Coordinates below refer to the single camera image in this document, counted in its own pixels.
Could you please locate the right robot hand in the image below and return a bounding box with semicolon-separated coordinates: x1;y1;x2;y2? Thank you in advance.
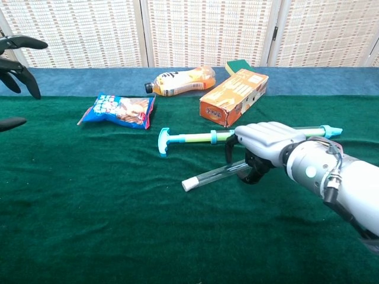
224;121;306;185

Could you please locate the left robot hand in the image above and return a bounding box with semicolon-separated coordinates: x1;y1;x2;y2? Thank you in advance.
0;34;49;133

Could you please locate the clear glass tube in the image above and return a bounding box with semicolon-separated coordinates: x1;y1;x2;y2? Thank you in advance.
181;159;252;193

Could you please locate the orange cardboard box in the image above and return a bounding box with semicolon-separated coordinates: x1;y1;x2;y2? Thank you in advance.
199;68;269;128

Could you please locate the blue table cover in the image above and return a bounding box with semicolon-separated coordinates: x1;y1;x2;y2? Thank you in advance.
0;66;379;98

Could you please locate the teal toy water pump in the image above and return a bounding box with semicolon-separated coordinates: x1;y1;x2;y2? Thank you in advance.
158;124;343;157

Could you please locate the green yellow sponge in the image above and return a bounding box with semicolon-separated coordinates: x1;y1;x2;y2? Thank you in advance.
224;60;255;76

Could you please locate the orange drink bottle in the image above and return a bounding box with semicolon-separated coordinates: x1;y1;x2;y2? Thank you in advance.
144;66;216;97

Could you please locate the blue snack bag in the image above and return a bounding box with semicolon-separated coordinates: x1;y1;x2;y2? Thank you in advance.
77;93;156;130

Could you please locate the dark green velvet cloth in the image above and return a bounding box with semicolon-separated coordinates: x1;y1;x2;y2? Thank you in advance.
0;95;379;284

